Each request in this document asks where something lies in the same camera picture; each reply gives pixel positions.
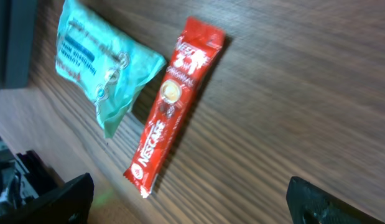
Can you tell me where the red coffee stick sachet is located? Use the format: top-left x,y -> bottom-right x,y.
124,17 -> 225,198

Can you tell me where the grey plastic basket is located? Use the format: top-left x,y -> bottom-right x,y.
0,0 -> 37,90

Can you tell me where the teal tissue pack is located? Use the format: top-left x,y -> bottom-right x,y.
55,0 -> 166,138

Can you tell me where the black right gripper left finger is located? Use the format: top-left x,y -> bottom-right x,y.
0,173 -> 94,224

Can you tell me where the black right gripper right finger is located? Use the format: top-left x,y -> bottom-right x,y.
286,176 -> 385,224

